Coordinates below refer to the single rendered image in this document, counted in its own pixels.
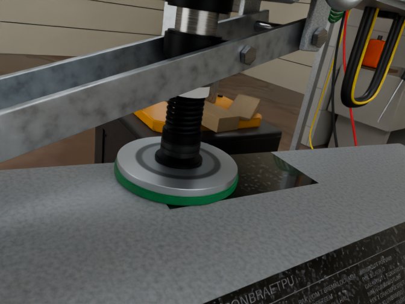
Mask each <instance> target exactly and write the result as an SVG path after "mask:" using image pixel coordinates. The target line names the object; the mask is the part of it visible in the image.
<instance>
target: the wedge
mask: <svg viewBox="0 0 405 304"><path fill-rule="evenodd" d="M260 100H261V99H259V98H254V97H249V96H245V95H240V94H239V95H238V96H237V97H236V99H235V100H234V101H233V103H232V104H231V106H230V107H229V108H228V111H230V112H233V113H235V114H237V115H239V116H240V119H243V120H246V121H250V120H251V118H252V117H253V116H254V115H255V114H256V112H257V111H258V110H259V105H260Z"/></svg>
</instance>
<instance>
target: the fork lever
mask: <svg viewBox="0 0 405 304"><path fill-rule="evenodd" d="M306 19H307V18H304V19H300V20H297V21H293V22H290V23H287V24H277V23H273V22H269V10H260V11H256V12H253V13H248V14H244V15H241V16H236V17H232V18H229V19H224V20H221V21H218V27H217V32H216V35H219V36H222V39H224V40H229V41H227V42H224V43H220V44H217V45H213V46H210V47H207V48H203V49H200V50H197V51H194V52H190V53H187V54H183V55H179V56H177V57H173V58H171V59H167V60H166V56H165V54H163V43H164V36H165V35H162V36H157V37H153V38H150V39H145V40H141V41H138V42H133V43H129V44H126V45H121V46H117V47H114V48H109V49H105V50H102V51H97V52H93V53H90V54H85V55H81V56H78V57H73V58H70V59H66V60H61V61H58V62H54V63H50V64H47V65H42V66H38V67H35V68H30V69H26V70H23V71H18V72H14V73H10V74H6V75H2V76H0V163H1V162H4V161H6V160H9V159H12V158H14V157H17V156H20V155H22V154H25V153H28V152H30V151H33V150H36V149H38V148H41V147H44V146H46V145H49V144H52V143H54V142H57V141H60V140H62V139H65V138H68V137H70V136H73V135H75V134H78V133H81V132H83V131H86V130H89V129H91V128H94V127H97V126H99V125H102V124H105V123H107V122H110V121H112V120H115V119H118V118H121V117H123V116H125V115H129V114H131V113H134V112H136V111H139V110H142V109H144V108H147V107H149V106H152V105H155V104H157V103H160V102H162V101H166V100H168V99H171V98H173V97H176V96H179V95H181V94H184V93H186V92H189V91H192V90H194V89H197V88H199V87H203V86H205V85H207V84H210V83H213V82H216V81H218V80H221V79H223V78H226V77H229V76H231V75H234V74H237V73H239V72H242V71H245V70H247V69H250V68H253V67H255V66H258V65H261V64H263V63H266V62H269V61H271V60H274V59H277V58H279V57H282V56H284V55H287V54H290V53H292V52H295V51H297V50H300V43H301V38H302V35H303V31H304V26H305V23H306ZM326 40H327V30H326V29H325V28H323V27H319V28H318V29H317V30H316V31H315V33H314V34H313V45H315V46H316V47H318V48H321V46H322V45H323V44H324V43H325V42H326Z"/></svg>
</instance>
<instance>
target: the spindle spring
mask: <svg viewBox="0 0 405 304"><path fill-rule="evenodd" d="M176 97H179V98H186V97H180V96H176ZM179 98H175V97H173V98H171V99H168V102H167V103H168V105H167V107H166V108H167V111H166V114H167V115H166V117H165V118H166V121H165V124H166V125H167V126H168V127H170V129H169V130H168V131H170V132H173V133H176V134H179V135H195V134H197V133H199V132H200V130H201V121H202V120H203V118H202V116H203V111H204V108H203V107H204V105H205V103H204V102H205V100H206V98H186V99H197V100H183V99H179ZM175 102H176V103H175ZM177 103H181V104H177ZM182 104H196V105H182ZM173 107H174V108H173ZM175 108H178V109H185V110H178V109H175ZM172 112H173V113H172ZM174 113H177V114H181V115H177V114H174ZM184 115H193V116H184ZM174 118H175V119H174ZM176 119H180V120H194V121H179V120H176ZM172 123H174V124H172ZM175 124H179V125H175ZM181 125H192V126H181ZM172 128H173V129H172ZM174 129H176V130H174ZM178 130H192V131H178Z"/></svg>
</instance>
